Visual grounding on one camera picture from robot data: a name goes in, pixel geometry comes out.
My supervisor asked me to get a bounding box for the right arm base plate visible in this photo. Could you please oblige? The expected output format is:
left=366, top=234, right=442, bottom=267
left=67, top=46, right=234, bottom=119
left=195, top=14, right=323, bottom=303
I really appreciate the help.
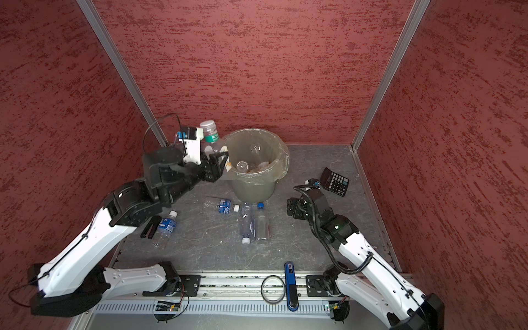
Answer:
left=305, top=275, right=342, bottom=297

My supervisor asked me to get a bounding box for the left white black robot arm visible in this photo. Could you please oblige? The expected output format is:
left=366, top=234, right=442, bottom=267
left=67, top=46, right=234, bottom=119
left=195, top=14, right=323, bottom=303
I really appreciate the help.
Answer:
left=27, top=147, right=228, bottom=318

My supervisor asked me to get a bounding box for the mesh bin with plastic liner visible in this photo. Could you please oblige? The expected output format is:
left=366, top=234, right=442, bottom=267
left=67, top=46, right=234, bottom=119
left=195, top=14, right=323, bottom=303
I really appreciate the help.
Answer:
left=222, top=128, right=290, bottom=204

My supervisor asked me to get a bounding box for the green label clear bottle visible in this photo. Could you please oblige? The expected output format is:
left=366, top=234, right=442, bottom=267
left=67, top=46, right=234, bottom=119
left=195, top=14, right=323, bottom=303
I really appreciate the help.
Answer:
left=199, top=120, right=228, bottom=158

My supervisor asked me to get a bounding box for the orange label bottle white cap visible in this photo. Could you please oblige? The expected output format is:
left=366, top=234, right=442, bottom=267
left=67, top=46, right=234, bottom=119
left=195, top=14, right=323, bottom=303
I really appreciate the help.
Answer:
left=236, top=161, right=250, bottom=173

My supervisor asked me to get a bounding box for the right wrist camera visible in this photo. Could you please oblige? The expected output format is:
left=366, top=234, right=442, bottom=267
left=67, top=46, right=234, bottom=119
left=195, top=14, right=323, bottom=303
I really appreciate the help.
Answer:
left=305, top=178, right=320, bottom=188

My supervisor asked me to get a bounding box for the right circuit board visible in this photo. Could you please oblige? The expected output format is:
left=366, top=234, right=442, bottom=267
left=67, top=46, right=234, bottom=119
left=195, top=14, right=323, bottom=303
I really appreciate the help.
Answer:
left=327, top=301, right=350, bottom=323

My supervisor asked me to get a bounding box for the circuit board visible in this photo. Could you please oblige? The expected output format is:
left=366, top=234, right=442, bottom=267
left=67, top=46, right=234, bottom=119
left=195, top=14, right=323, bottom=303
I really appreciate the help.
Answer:
left=155, top=301, right=182, bottom=313
left=327, top=301, right=350, bottom=323

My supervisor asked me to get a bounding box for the left circuit board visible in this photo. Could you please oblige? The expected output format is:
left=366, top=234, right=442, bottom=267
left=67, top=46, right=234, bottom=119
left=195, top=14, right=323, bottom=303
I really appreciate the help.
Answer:
left=155, top=301, right=182, bottom=313

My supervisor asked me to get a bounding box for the crushed blue label bottle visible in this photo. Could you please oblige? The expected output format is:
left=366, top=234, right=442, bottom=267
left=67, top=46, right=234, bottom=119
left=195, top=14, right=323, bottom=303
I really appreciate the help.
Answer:
left=204, top=197, right=240, bottom=215

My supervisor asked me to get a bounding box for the clear crushed bottle white cap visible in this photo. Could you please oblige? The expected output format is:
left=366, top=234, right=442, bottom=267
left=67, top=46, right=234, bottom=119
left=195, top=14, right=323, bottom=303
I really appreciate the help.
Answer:
left=239, top=203, right=255, bottom=245

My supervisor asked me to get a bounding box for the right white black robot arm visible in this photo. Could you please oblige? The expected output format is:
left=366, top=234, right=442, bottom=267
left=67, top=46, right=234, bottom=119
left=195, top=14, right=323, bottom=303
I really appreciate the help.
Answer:
left=287, top=184, right=446, bottom=329

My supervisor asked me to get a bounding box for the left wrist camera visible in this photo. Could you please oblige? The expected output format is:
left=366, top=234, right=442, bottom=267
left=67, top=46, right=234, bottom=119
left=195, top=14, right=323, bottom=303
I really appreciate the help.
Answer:
left=177, top=126, right=204, bottom=165

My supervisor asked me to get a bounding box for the clear bottle blue cap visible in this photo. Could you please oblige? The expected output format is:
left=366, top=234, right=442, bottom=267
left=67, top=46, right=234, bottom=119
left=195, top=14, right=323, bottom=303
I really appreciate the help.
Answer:
left=254, top=202, right=270, bottom=243

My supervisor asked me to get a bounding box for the black calculator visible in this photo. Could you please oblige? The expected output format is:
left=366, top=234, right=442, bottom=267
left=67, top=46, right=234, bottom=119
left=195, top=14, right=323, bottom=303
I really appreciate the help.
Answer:
left=319, top=167, right=349, bottom=197

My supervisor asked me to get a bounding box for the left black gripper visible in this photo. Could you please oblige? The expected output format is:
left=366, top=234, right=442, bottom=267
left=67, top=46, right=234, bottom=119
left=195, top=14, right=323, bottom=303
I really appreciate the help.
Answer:
left=162, top=146, right=228, bottom=202

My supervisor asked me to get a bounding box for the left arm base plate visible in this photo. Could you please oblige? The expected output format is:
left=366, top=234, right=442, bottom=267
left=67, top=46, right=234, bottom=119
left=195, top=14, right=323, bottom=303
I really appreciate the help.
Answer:
left=142, top=275, right=201, bottom=298

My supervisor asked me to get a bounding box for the blue label bottle white cap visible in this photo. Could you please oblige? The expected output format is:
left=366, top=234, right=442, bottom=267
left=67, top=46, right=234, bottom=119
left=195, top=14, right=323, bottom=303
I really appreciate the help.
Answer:
left=153, top=210, right=178, bottom=249

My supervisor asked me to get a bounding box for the red label bottle red cap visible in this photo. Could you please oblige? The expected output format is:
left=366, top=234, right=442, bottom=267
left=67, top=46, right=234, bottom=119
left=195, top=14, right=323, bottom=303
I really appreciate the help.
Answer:
left=257, top=162, right=272, bottom=172

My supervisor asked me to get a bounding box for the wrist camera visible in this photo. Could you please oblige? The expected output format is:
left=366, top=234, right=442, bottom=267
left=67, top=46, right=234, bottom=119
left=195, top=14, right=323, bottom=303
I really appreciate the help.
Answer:
left=305, top=178, right=320, bottom=188
left=177, top=126, right=204, bottom=165

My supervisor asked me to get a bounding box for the blue black handheld device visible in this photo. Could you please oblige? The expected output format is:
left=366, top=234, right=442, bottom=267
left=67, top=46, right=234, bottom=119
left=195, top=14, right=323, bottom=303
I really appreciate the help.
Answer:
left=285, top=261, right=299, bottom=312

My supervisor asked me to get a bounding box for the black cable ring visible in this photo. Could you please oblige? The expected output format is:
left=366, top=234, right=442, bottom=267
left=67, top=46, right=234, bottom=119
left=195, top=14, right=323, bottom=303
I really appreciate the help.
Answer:
left=260, top=274, right=287, bottom=305

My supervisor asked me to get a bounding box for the black stapler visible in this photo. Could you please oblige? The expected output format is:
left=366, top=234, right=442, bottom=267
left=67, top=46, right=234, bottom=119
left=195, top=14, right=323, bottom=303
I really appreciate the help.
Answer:
left=140, top=215, right=162, bottom=239

